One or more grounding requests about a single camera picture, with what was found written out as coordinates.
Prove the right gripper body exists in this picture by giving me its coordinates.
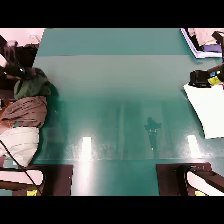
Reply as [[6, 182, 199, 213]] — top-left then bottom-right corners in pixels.
[[188, 69, 213, 89]]

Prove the green T-shirt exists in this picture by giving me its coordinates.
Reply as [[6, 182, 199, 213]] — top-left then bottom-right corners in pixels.
[[13, 67, 60, 100]]

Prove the heap of clothes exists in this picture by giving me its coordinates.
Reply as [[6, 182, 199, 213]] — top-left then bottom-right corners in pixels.
[[180, 27, 224, 60]]

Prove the brown garment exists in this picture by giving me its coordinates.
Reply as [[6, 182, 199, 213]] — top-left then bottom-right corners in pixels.
[[0, 95, 49, 130]]

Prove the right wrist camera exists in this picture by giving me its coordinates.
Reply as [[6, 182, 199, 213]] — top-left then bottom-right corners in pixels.
[[211, 30, 224, 65]]

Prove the black cable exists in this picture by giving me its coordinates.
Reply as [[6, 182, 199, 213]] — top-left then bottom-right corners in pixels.
[[0, 138, 44, 197]]

